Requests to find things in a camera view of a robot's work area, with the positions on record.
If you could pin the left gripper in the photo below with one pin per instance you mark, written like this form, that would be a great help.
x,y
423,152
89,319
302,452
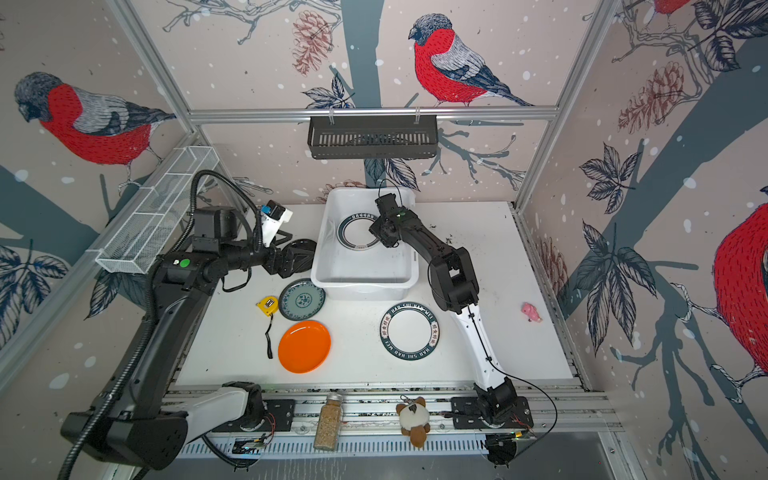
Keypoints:
x,y
288,267

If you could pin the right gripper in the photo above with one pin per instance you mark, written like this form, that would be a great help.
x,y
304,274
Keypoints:
x,y
379,224

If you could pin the green red rim plate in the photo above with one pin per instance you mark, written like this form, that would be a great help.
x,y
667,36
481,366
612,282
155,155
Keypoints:
x,y
354,234

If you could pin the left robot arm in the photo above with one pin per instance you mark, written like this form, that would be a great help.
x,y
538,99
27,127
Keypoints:
x,y
126,423

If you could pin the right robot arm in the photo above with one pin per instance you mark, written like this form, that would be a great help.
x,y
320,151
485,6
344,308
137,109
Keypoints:
x,y
455,289

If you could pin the white plastic bin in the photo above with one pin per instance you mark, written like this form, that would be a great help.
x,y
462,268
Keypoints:
x,y
377,274

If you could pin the black round plate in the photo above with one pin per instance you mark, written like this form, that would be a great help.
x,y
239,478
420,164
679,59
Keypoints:
x,y
304,247

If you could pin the teal floral patterned plate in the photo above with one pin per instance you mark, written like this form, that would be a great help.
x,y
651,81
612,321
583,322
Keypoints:
x,y
301,300

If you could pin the yellow tape measure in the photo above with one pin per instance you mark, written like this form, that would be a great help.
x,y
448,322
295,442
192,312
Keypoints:
x,y
269,306

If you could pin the orange plastic plate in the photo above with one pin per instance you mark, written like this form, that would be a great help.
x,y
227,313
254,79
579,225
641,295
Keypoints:
x,y
304,347

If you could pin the large green rim plate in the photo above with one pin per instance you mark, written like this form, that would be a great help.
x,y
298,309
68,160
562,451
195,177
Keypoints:
x,y
409,331

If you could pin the pink toy pig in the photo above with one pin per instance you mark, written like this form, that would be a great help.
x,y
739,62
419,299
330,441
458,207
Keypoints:
x,y
531,312

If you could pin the glass spice jar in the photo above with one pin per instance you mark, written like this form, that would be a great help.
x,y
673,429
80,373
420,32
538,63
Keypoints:
x,y
329,423

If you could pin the small circuit board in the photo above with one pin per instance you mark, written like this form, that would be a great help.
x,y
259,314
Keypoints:
x,y
248,446

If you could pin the brown plush toy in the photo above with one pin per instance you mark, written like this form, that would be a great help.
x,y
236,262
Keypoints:
x,y
414,420

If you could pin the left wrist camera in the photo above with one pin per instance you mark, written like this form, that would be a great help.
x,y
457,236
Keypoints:
x,y
272,216

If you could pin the black hanging wire basket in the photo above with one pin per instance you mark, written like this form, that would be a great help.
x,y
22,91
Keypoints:
x,y
373,137

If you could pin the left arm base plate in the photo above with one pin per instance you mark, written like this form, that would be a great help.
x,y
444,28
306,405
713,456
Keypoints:
x,y
271,416

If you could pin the white mesh wall shelf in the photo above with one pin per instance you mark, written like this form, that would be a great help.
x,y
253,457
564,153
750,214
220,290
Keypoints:
x,y
162,205

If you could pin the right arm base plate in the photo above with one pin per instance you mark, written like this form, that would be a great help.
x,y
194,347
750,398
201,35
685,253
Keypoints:
x,y
465,415

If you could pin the black device under rail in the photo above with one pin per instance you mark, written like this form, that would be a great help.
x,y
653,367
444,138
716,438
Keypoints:
x,y
501,449

